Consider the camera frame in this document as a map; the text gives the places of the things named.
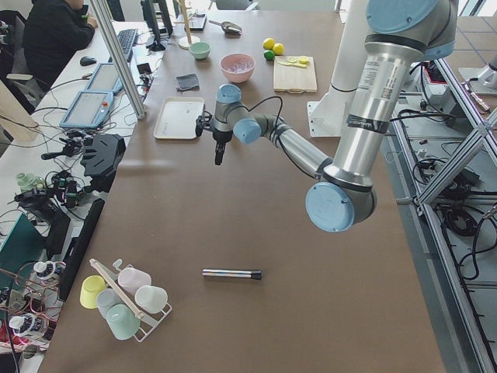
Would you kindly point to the metal muddler with black tip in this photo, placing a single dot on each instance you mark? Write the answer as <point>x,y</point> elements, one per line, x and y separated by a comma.
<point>243,274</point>

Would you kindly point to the black keyboard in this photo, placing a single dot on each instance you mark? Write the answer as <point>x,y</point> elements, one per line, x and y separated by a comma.
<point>127,39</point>

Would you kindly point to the pink plastic cup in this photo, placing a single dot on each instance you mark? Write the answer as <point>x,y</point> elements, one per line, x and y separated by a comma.
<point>131,279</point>

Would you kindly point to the metal ice scoop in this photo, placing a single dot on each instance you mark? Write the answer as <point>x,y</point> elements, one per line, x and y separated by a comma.
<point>229,28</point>

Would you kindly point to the seated person in black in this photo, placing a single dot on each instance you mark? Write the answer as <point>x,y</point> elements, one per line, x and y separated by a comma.
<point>53,32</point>

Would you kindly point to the pink ice bowl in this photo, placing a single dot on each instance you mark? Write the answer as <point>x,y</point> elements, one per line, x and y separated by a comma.
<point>237,67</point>

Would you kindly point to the green bowl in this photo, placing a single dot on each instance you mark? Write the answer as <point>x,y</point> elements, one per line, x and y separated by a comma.
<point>200,50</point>

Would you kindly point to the cream rabbit tray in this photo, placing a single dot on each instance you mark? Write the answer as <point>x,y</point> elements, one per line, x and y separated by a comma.
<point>177,118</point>

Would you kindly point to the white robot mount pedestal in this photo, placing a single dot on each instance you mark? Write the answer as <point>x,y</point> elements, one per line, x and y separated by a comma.
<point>327,117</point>

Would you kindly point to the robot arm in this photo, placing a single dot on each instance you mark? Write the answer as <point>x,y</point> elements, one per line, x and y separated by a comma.
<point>396,35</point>

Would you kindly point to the blue teach pendant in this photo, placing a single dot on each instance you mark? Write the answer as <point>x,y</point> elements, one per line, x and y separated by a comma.
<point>105,78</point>
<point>88,110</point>

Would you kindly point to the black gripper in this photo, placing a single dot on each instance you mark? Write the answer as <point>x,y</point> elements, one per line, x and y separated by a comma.
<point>222,137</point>

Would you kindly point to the wooden rack handle bar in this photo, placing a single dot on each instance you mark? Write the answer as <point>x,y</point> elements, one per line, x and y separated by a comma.
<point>110,278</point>

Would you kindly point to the black computer mouse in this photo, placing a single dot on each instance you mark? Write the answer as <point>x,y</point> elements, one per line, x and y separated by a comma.
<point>86,61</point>

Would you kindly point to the yellow lemon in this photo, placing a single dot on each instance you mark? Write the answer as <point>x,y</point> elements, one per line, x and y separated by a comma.
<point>268,43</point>
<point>278,49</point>

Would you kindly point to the grey folded cloth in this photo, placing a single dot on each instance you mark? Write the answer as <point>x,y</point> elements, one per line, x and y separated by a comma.
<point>187,82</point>

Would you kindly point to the grey plastic cup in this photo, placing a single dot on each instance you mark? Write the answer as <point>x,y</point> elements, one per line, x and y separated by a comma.
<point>106,299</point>

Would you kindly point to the yellow plastic cup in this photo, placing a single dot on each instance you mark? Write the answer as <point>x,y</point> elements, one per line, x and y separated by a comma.
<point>91,287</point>

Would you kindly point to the aluminium frame post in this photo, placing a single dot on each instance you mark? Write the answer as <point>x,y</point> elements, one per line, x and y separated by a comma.
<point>100,9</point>

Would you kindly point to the wooden cutting board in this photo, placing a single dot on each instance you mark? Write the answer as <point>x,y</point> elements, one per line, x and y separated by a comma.
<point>294,77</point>

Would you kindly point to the green lime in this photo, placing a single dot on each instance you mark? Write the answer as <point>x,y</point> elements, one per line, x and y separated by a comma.
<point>269,55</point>

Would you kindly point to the white wire cup rack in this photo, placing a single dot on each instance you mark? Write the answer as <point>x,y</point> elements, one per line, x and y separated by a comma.
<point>150,322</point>

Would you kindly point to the wooden cup tree stand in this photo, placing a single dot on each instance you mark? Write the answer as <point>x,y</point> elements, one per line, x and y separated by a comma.
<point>189,39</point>

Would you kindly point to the green plastic cup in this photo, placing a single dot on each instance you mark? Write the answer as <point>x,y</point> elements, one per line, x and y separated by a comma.
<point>122,322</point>

